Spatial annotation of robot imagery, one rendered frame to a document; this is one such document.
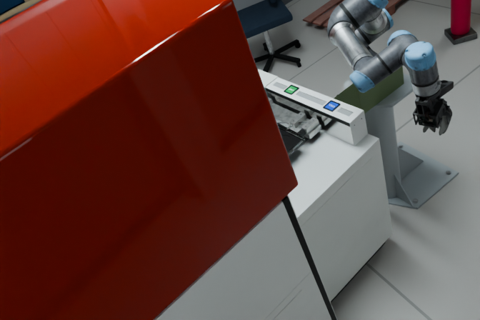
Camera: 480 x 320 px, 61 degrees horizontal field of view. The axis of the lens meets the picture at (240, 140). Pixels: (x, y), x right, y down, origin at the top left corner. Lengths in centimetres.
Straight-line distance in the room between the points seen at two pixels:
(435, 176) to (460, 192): 17
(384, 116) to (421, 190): 69
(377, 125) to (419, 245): 72
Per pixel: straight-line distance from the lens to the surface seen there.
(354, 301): 235
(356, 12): 162
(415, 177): 276
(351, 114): 179
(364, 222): 210
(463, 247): 250
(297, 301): 156
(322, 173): 177
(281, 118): 199
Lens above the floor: 212
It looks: 39 degrees down
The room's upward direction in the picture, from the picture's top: 24 degrees counter-clockwise
